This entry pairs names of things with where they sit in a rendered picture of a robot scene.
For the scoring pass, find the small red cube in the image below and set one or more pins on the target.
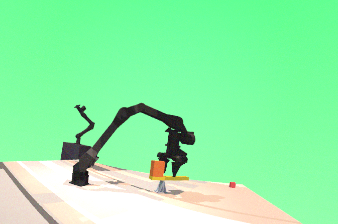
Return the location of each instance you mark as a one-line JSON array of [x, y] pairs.
[[232, 184]]

